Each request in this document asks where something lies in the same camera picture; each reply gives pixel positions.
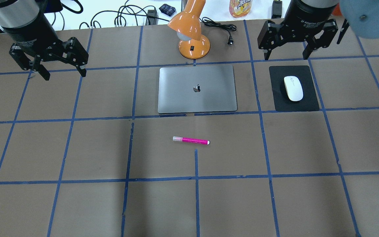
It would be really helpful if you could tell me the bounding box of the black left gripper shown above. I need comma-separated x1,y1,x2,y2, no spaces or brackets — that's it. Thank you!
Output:
3,13,89,81

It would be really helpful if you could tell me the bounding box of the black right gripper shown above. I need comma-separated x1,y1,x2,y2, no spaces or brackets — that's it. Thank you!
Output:
257,0,338,60

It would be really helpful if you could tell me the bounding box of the white computer mouse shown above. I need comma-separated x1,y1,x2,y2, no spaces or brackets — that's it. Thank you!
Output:
283,76,304,102

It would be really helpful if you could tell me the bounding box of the pink highlighter pen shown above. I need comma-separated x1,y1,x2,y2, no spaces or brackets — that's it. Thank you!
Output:
172,136,210,145

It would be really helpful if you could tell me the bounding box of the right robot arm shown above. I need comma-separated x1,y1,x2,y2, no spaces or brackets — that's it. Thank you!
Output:
257,0,379,60

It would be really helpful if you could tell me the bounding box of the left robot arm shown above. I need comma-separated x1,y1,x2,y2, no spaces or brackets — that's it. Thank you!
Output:
0,0,89,81

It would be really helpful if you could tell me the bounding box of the black mousepad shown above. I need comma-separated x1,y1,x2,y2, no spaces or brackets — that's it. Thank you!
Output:
269,66,319,112

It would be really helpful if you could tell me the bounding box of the black power adapter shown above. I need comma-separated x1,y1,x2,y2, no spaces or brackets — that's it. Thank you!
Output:
271,0,283,18

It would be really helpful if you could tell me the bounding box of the orange juice bottle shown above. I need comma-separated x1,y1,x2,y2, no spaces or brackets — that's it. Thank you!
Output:
229,0,252,18

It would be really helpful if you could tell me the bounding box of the orange desk lamp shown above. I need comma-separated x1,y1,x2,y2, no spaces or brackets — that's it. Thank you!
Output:
167,0,211,60

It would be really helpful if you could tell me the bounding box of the silver closed laptop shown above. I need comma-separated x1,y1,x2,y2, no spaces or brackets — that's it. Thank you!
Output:
158,65,238,114

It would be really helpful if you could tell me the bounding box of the dark blue checkered pouch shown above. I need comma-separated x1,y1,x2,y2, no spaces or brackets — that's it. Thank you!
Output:
159,4,176,17

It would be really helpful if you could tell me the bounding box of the lamp power cable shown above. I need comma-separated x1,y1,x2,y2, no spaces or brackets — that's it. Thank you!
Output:
201,16,237,46

